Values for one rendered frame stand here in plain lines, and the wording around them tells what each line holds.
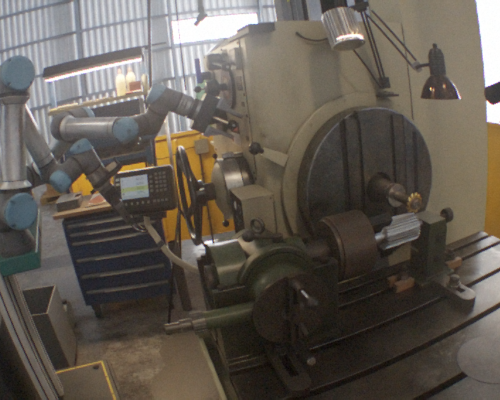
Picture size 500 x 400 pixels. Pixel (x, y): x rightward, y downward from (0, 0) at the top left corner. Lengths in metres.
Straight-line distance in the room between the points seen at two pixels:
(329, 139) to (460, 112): 0.77
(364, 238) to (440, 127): 0.81
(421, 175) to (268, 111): 0.63
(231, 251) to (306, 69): 0.69
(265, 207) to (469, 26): 1.28
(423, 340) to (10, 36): 15.24
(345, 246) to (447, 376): 0.46
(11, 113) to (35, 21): 14.10
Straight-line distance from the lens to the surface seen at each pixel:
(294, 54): 1.41
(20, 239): 1.42
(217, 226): 4.39
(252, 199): 1.29
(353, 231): 1.11
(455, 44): 1.88
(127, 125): 1.30
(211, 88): 1.59
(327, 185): 1.37
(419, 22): 1.74
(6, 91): 1.27
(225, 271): 1.00
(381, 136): 1.44
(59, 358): 2.75
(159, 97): 1.38
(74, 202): 3.18
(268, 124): 1.37
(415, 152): 1.56
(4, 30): 15.65
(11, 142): 1.27
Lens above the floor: 1.69
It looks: 15 degrees down
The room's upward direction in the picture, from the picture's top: 7 degrees counter-clockwise
